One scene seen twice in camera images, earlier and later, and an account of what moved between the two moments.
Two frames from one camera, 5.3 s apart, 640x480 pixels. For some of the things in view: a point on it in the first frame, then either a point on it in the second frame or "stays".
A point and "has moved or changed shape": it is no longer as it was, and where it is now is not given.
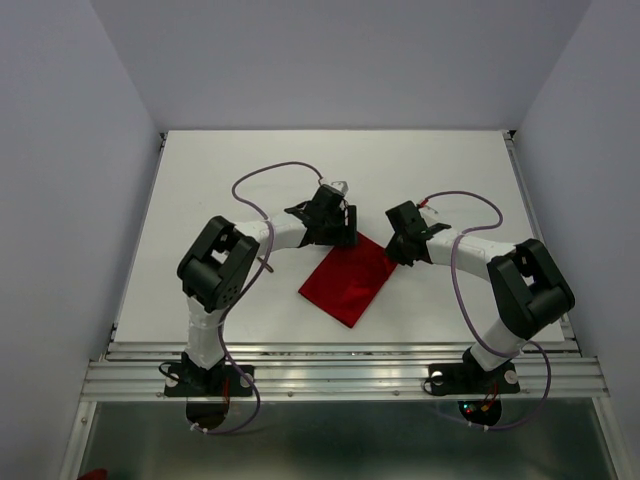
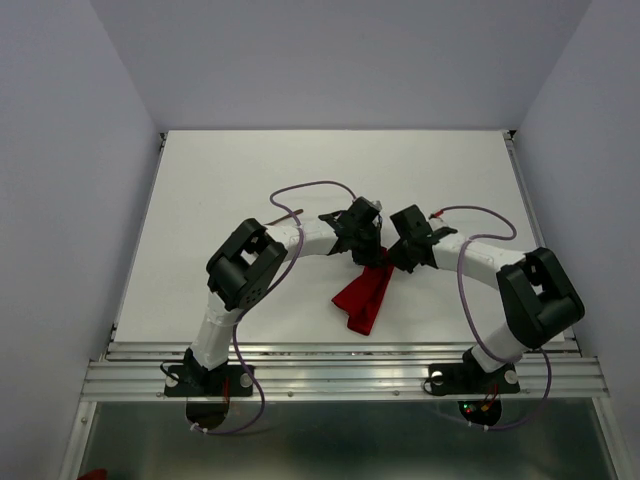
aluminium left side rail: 114,328 stays
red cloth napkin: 348,279 has moved or changed shape
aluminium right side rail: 537,220 stays
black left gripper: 346,236 to 372,256
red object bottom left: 95,474 stays
